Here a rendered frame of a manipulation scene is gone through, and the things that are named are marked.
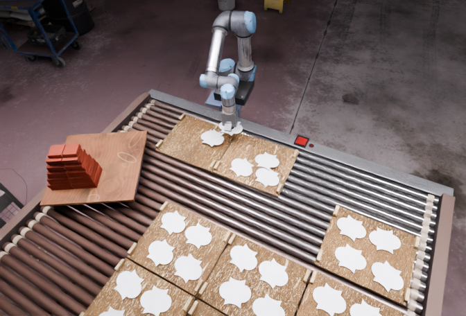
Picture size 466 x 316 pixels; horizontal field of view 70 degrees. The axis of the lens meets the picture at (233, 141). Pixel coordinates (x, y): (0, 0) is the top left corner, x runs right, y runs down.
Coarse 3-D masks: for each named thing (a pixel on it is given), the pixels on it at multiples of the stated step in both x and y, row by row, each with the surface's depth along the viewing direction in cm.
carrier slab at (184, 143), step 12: (192, 120) 226; (180, 132) 219; (192, 132) 218; (168, 144) 212; (180, 144) 212; (192, 144) 211; (204, 144) 211; (228, 144) 210; (180, 156) 205; (192, 156) 205; (204, 156) 204; (216, 156) 204; (204, 168) 198
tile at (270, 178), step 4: (260, 168) 195; (264, 168) 194; (256, 172) 193; (260, 172) 193; (264, 172) 193; (268, 172) 193; (272, 172) 192; (256, 176) 192; (260, 176) 191; (264, 176) 191; (268, 176) 191; (272, 176) 190; (276, 176) 190; (256, 180) 189; (260, 180) 189; (264, 180) 189; (268, 180) 189; (272, 180) 189; (276, 180) 188; (264, 184) 187; (268, 184) 187; (272, 184) 187; (276, 184) 187
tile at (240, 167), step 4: (236, 160) 200; (240, 160) 200; (244, 160) 199; (232, 164) 198; (236, 164) 198; (240, 164) 197; (244, 164) 197; (248, 164) 197; (232, 168) 196; (236, 168) 196; (240, 168) 195; (244, 168) 195; (248, 168) 195; (236, 172) 194; (240, 172) 194; (244, 172) 194; (248, 172) 193; (244, 176) 192; (248, 176) 192
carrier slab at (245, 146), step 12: (240, 144) 209; (252, 144) 208; (264, 144) 208; (276, 144) 207; (228, 156) 203; (240, 156) 203; (252, 156) 202; (288, 156) 201; (228, 168) 197; (252, 168) 196; (276, 168) 195; (288, 168) 194; (240, 180) 191; (252, 180) 190; (264, 192) 186
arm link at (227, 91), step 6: (228, 84) 180; (222, 90) 177; (228, 90) 176; (234, 90) 180; (222, 96) 179; (228, 96) 178; (234, 96) 182; (222, 102) 183; (228, 102) 181; (234, 102) 184
